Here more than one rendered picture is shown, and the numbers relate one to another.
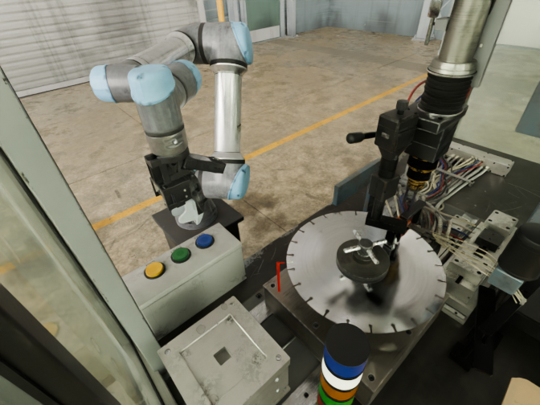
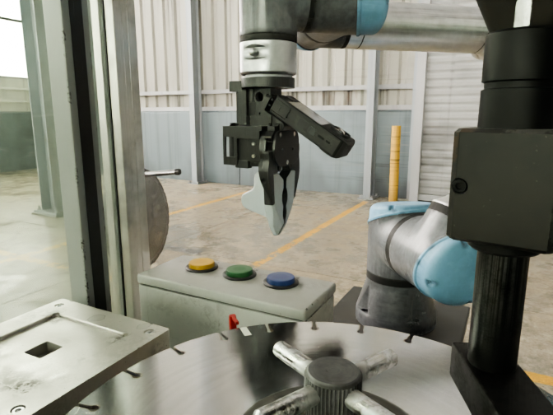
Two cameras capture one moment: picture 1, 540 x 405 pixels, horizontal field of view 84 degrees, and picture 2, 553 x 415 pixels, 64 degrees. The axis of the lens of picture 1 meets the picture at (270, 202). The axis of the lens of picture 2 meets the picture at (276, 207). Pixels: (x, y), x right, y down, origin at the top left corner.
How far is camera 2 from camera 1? 59 cm
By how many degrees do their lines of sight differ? 64
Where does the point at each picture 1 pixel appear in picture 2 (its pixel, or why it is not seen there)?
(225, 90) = not seen: hidden behind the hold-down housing
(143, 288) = (169, 268)
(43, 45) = not seen: hidden behind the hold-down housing
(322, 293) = (154, 391)
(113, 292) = (65, 168)
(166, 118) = (250, 11)
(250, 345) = (59, 371)
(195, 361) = (39, 329)
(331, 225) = (435, 370)
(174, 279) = (191, 281)
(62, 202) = (53, 15)
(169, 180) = (244, 120)
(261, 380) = not seen: outside the picture
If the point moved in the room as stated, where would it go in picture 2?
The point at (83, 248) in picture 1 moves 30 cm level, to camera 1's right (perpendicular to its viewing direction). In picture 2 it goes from (55, 82) to (33, 53)
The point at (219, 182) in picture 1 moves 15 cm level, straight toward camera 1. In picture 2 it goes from (411, 243) to (340, 260)
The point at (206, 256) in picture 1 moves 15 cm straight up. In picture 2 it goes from (248, 291) to (248, 182)
